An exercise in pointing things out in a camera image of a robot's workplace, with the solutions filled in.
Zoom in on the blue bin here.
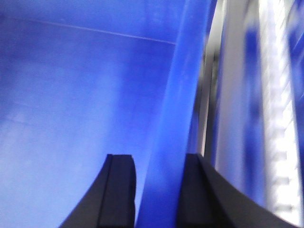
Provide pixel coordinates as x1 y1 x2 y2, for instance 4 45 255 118
0 0 216 228

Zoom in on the white roller track blurred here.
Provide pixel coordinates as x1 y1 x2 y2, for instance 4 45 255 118
258 0 302 221

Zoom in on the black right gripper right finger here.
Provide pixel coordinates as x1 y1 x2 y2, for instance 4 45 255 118
176 153 293 228

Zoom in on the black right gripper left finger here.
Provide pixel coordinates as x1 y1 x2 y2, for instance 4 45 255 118
60 154 136 228

